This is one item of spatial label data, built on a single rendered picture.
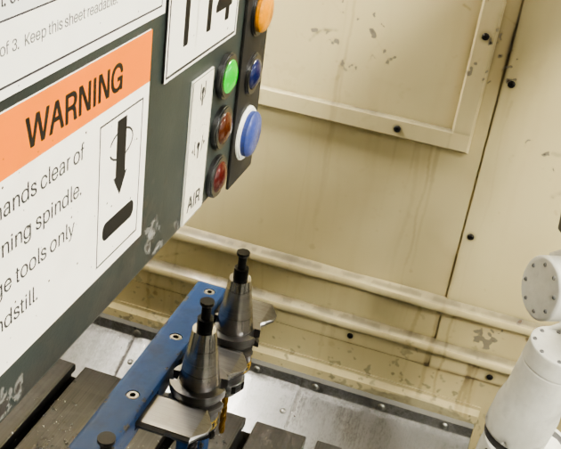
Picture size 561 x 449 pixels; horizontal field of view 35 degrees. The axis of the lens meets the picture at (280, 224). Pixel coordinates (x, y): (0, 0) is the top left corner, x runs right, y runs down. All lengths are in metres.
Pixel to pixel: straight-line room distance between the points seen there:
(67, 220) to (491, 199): 1.02
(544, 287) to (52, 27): 0.66
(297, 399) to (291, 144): 0.46
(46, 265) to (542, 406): 0.71
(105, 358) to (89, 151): 1.28
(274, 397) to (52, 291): 1.21
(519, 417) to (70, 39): 0.76
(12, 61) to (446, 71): 1.01
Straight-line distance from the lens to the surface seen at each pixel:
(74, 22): 0.33
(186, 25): 0.44
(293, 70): 1.31
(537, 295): 0.90
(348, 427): 1.54
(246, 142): 0.56
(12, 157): 0.31
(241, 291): 1.00
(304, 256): 1.44
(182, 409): 0.94
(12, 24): 0.30
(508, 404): 1.00
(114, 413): 0.91
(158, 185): 0.45
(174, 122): 0.45
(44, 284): 0.36
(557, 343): 0.98
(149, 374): 0.96
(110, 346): 1.64
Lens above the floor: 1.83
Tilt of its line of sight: 29 degrees down
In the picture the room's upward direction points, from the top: 8 degrees clockwise
